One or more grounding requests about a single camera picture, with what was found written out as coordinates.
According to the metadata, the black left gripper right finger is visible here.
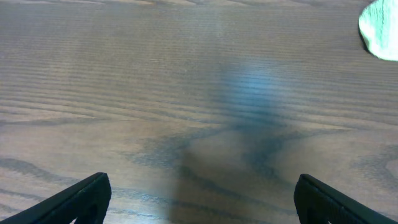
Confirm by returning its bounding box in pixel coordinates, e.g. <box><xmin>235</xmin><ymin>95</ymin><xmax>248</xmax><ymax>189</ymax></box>
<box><xmin>294</xmin><ymin>174</ymin><xmax>397</xmax><ymax>224</ymax></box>

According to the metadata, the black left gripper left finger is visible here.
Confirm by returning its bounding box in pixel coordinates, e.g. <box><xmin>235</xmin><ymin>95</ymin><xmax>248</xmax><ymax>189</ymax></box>
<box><xmin>1</xmin><ymin>172</ymin><xmax>111</xmax><ymax>224</ymax></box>

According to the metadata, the light green cloth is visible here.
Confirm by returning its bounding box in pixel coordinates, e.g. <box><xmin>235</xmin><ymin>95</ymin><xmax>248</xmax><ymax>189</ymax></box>
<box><xmin>358</xmin><ymin>0</ymin><xmax>397</xmax><ymax>62</ymax></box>

